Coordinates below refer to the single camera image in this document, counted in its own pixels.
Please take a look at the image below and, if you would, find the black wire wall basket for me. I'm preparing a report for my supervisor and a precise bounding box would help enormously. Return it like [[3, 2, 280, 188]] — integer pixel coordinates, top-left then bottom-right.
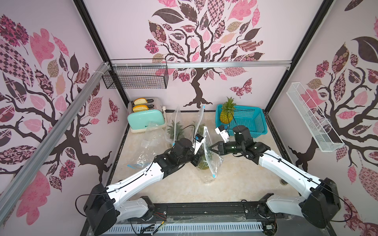
[[102, 58, 169, 89]]

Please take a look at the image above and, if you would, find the spice jar right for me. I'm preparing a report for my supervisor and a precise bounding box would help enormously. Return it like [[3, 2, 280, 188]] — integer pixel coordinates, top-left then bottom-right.
[[280, 179, 288, 186]]

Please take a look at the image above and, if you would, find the toast slice rear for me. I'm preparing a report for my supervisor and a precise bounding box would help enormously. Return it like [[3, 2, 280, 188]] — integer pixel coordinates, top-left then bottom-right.
[[133, 98, 148, 106]]

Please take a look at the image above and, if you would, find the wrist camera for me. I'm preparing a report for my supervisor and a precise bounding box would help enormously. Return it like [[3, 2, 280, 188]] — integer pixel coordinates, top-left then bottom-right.
[[193, 133, 205, 155], [215, 125, 230, 143]]

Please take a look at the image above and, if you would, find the mint green toaster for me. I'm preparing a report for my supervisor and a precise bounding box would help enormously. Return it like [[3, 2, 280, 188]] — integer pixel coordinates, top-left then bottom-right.
[[127, 97, 167, 133]]

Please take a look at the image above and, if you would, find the aluminium rail left wall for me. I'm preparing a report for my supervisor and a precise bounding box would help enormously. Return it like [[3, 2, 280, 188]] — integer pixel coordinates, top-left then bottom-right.
[[1, 62, 110, 223]]

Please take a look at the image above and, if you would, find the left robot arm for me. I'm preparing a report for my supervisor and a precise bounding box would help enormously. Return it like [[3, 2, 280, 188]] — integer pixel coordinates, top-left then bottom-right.
[[83, 136, 205, 236]]

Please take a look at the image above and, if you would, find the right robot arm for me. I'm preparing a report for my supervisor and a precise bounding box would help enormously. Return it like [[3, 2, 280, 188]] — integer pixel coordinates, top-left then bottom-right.
[[209, 125, 354, 229]]

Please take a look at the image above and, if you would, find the toast slice front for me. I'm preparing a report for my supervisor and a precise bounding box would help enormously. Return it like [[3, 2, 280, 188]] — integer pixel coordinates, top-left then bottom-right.
[[132, 105, 149, 113]]

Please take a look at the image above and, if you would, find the white wire wall shelf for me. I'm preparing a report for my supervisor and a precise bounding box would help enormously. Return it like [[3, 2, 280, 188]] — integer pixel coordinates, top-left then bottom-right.
[[286, 82, 345, 152]]

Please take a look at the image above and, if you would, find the aluminium rail back wall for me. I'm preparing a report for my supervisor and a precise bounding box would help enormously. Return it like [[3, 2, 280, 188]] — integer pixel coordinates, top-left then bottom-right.
[[112, 61, 292, 69]]

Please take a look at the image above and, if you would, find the clear zip bag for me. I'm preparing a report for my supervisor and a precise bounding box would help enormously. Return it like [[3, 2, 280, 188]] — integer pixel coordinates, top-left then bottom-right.
[[196, 126, 223, 184]]

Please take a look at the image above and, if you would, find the aluminium rail wall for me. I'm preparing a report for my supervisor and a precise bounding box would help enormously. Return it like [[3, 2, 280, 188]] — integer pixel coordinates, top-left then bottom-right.
[[112, 61, 292, 69], [1, 62, 110, 223]]

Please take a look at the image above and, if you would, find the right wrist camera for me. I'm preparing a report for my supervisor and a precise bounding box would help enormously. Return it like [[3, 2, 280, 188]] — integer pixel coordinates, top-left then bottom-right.
[[215, 125, 230, 143]]

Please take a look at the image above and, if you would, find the toast slice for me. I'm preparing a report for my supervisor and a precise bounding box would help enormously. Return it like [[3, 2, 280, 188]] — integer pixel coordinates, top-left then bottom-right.
[[133, 98, 148, 106], [132, 105, 149, 113]]

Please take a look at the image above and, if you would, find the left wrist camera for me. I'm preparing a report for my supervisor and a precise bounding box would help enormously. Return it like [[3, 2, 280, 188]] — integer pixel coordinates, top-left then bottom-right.
[[193, 133, 205, 155]]

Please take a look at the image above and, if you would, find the white slotted cable duct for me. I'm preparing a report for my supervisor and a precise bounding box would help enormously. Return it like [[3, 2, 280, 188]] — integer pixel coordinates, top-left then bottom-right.
[[103, 222, 263, 236]]

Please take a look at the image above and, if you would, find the zip bag with blue seal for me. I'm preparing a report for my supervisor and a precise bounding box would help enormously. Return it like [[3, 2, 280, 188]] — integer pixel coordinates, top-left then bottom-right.
[[127, 122, 168, 170]]

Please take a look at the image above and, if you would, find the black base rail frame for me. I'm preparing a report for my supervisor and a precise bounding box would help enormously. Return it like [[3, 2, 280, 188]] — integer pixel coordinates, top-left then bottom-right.
[[80, 200, 337, 236]]

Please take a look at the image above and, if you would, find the teal plastic basket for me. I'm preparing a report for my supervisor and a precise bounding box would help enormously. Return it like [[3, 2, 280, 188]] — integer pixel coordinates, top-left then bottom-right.
[[215, 104, 267, 138]]

